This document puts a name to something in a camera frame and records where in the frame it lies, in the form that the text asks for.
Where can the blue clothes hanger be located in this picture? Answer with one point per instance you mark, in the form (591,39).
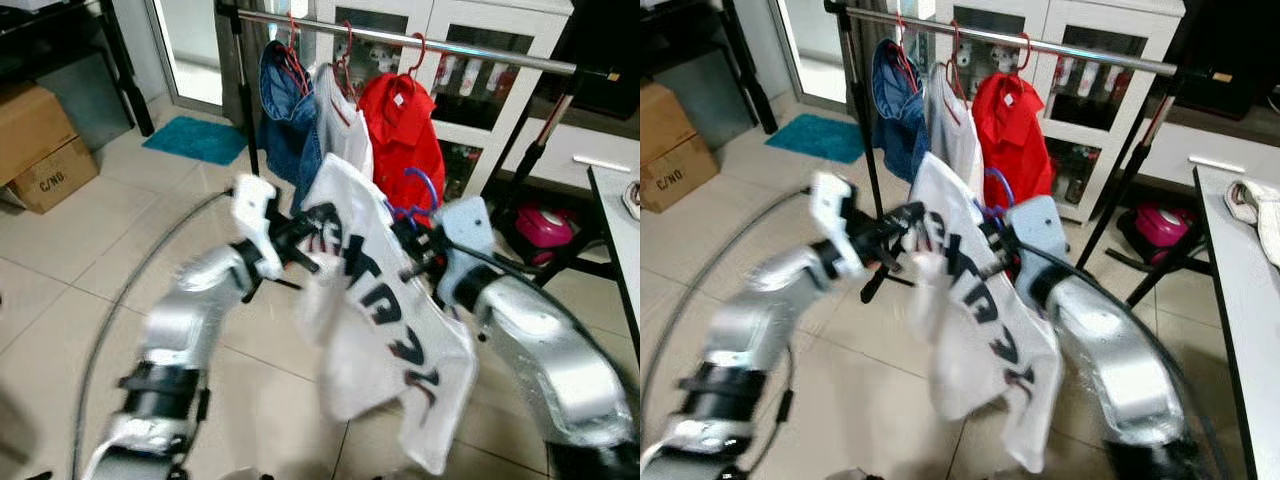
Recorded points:
(432,185)
(1009,188)

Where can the white T-shirt black print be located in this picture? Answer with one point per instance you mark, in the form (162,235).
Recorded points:
(980,350)
(380,340)

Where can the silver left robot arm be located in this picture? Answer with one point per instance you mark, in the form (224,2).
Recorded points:
(185,320)
(760,330)

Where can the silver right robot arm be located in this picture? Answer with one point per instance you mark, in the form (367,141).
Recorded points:
(540,350)
(1110,350)

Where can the red clothes hanger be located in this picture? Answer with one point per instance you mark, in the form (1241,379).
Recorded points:
(349,40)
(294,45)
(1027,48)
(900,45)
(421,50)
(956,40)

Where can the plain white hung garment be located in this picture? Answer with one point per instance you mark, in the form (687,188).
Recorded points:
(340,130)
(950,130)

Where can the blue denim garment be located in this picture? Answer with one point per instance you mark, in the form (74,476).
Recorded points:
(285,120)
(893,110)

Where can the teal floor mat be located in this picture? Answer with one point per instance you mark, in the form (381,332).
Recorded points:
(195,140)
(815,138)

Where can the pink floor appliance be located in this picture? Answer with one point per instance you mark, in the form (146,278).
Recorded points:
(1163,225)
(545,228)

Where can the red shirt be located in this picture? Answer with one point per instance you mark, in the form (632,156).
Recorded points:
(400,130)
(1010,130)

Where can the white drawer unit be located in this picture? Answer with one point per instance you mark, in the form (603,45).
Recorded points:
(1200,145)
(575,145)

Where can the grey table black legs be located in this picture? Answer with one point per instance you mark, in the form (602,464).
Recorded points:
(1245,320)
(622,240)

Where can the cardboard box printed C/NO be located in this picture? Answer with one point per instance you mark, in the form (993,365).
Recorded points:
(675,180)
(55,178)

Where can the white glass door cabinet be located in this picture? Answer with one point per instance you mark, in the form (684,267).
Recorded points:
(1160,40)
(548,40)

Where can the large brown cardboard box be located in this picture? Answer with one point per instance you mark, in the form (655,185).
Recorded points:
(662,120)
(30,125)

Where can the large black appliance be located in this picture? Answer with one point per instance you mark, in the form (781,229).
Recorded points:
(605,50)
(1230,50)

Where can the black shelf unit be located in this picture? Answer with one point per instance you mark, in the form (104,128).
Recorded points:
(60,30)
(690,30)

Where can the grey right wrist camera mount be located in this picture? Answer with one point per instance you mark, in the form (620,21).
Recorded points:
(1040,225)
(468,225)

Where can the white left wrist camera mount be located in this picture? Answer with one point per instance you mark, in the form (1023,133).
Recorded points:
(252,205)
(832,205)

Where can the glass door grey frame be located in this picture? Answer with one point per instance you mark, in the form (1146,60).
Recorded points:
(815,50)
(190,50)

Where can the black clothes rack silver rail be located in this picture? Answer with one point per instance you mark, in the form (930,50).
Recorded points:
(450,45)
(1080,45)

